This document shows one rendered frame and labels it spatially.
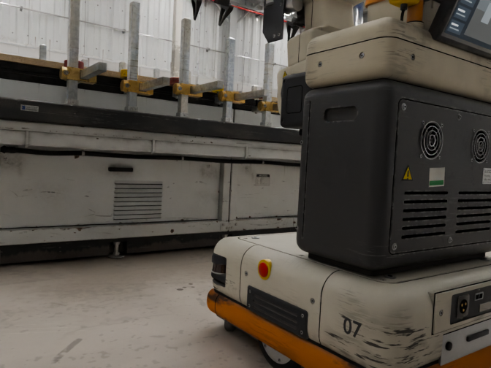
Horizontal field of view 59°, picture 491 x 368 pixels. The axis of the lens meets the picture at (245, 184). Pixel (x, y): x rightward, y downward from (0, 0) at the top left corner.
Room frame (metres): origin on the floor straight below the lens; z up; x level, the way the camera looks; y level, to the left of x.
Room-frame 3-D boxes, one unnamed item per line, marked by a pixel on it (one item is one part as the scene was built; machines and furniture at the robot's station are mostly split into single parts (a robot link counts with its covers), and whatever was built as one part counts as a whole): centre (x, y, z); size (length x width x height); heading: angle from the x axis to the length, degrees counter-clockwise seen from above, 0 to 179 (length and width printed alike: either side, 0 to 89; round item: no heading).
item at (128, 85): (1.94, 0.50, 0.81); 0.14 x 0.06 x 0.05; 125
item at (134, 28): (1.92, 0.52, 0.94); 0.04 x 0.04 x 0.48; 35
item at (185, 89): (2.08, 0.30, 0.83); 0.14 x 0.06 x 0.05; 125
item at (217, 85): (2.05, 0.25, 0.83); 0.43 x 0.03 x 0.04; 35
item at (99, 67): (1.76, 0.66, 0.82); 0.43 x 0.03 x 0.04; 35
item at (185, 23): (2.07, 0.31, 0.92); 0.04 x 0.04 x 0.48; 35
